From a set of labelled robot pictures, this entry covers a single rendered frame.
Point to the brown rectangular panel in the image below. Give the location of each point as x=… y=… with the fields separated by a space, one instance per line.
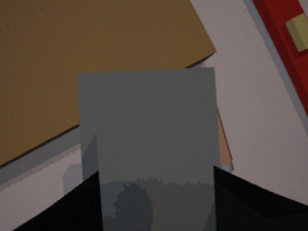
x=45 y=43

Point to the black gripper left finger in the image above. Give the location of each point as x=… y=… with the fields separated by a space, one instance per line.
x=79 y=210

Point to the dark red flat bar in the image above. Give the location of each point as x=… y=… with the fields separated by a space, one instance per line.
x=287 y=26

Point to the brown-handled awl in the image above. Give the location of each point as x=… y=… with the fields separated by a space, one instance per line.
x=225 y=158

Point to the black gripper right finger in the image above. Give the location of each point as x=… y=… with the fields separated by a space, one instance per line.
x=242 y=206

